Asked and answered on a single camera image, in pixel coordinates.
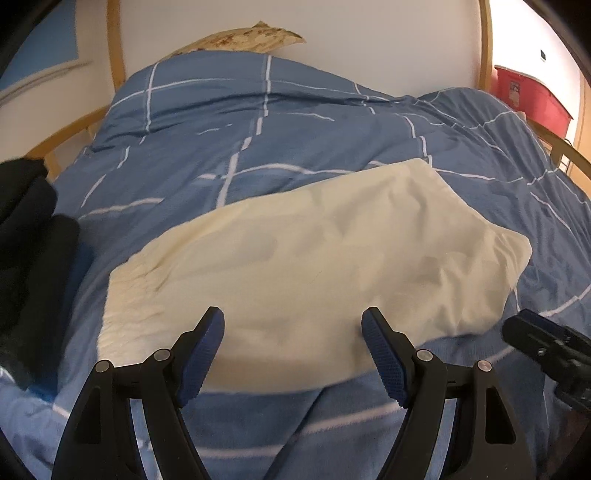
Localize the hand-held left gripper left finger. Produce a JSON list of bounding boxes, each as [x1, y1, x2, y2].
[[51, 305, 226, 480]]

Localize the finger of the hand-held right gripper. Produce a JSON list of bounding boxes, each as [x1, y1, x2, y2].
[[502, 309, 591, 411]]

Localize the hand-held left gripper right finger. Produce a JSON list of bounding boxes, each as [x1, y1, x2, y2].
[[361, 307, 539, 480]]

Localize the cream pants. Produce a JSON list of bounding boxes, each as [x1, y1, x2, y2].
[[98, 158, 533, 394]]

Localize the bright blue cloth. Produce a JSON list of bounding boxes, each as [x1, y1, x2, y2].
[[25, 242, 97, 403]]

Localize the black clothing pile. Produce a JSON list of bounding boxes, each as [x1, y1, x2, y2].
[[0, 157, 81, 384]]

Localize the blue checked duvet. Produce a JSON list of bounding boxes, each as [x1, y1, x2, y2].
[[0, 51, 591, 480]]

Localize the red plastic bin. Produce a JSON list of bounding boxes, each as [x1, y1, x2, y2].
[[493, 65, 574, 137]]

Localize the patterned beige pillow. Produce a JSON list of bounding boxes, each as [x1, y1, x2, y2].
[[164, 20, 306, 58]]

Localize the wooden bed frame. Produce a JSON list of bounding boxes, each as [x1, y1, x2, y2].
[[28, 0, 591, 185]]

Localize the blue wall picture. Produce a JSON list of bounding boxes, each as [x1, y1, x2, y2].
[[0, 0, 93, 95]]

